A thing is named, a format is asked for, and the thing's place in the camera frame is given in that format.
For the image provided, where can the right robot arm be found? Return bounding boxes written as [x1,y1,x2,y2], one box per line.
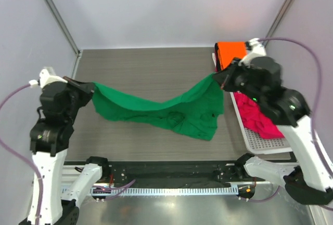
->
[213,56,332,206]

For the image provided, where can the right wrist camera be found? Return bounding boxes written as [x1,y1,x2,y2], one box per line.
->
[240,38,266,65]

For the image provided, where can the white slotted cable duct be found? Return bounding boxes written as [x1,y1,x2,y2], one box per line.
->
[61,186,239,197]

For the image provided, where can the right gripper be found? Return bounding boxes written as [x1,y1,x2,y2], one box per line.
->
[213,57,266,106]

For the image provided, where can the folded orange t-shirt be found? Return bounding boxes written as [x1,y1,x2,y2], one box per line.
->
[217,42,247,69]

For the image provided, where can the folded black t-shirt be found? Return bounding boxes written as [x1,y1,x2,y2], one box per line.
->
[214,43,224,72]

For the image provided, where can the white plastic basket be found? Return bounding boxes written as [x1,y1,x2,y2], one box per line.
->
[230,92,292,154]

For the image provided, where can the right aluminium frame post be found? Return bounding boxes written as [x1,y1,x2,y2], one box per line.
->
[265,0,294,38]

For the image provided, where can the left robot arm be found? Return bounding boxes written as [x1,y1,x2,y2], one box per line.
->
[21,77,111,224]

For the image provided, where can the left aluminium frame post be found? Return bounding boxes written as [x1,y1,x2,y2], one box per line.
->
[44,0,80,57]

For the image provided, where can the aluminium frame post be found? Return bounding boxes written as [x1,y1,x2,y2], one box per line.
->
[44,0,80,57]
[265,0,294,38]

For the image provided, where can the green t-shirt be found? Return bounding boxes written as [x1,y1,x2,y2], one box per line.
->
[92,74,224,141]

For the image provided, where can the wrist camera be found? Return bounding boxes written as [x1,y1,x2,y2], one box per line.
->
[240,38,266,65]
[29,67,68,89]

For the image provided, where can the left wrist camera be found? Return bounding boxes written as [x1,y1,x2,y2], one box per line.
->
[29,67,68,89]

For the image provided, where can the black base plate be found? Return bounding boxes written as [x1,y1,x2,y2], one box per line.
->
[104,160,266,188]

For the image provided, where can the pink t-shirt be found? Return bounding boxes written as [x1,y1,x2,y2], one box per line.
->
[234,92,284,139]

